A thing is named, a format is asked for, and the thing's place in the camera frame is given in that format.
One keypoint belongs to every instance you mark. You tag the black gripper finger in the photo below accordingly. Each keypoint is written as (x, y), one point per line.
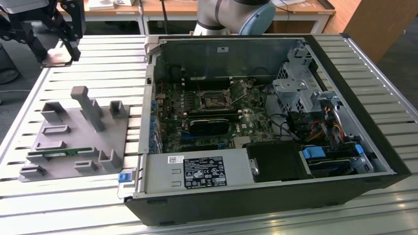
(33, 36)
(74, 24)

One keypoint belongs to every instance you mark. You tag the silver square CPU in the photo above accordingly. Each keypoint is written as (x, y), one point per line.
(56, 61)

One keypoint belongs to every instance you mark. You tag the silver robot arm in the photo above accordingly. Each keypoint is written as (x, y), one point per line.
(216, 12)

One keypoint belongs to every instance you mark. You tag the CPU socket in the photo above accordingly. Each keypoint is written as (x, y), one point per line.
(216, 100)

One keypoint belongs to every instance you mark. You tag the white desk device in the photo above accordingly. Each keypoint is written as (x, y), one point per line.
(101, 5)

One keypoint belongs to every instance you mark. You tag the grey plastic parts rack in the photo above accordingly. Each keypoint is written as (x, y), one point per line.
(82, 137)

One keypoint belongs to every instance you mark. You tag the green RAM stick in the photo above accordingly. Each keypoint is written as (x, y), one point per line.
(72, 151)

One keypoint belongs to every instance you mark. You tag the black RAM stick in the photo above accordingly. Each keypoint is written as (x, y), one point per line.
(213, 117)

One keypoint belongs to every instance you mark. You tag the black graphics card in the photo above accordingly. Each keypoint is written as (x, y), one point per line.
(209, 126)

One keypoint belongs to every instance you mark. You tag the metal locking lever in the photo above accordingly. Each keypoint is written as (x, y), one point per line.
(240, 97)

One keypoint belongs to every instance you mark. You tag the blue case latch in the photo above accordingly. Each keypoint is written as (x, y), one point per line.
(126, 177)

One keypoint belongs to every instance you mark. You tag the green motherboard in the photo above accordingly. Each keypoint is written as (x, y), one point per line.
(259, 122)

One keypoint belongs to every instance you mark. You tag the silver chipset heatsink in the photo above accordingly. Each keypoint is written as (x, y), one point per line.
(242, 140)

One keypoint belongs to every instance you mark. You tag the grey power supply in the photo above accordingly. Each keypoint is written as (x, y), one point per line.
(196, 171)

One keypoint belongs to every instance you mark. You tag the silver drive cage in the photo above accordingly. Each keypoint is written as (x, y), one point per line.
(295, 90)

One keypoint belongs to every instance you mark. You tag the black plastic shroud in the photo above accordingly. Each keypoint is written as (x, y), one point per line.
(277, 161)

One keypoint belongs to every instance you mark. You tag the blue disk carrier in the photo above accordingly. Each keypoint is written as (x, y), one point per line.
(313, 151)

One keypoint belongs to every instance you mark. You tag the black PC case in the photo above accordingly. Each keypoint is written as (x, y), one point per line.
(261, 208)

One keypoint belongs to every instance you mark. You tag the wooden cabinet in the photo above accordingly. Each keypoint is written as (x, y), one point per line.
(383, 24)

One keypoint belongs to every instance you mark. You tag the blue plastic clip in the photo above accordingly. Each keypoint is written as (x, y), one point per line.
(359, 149)

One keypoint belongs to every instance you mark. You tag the white and black camera box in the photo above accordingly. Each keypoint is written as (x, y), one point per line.
(19, 5)

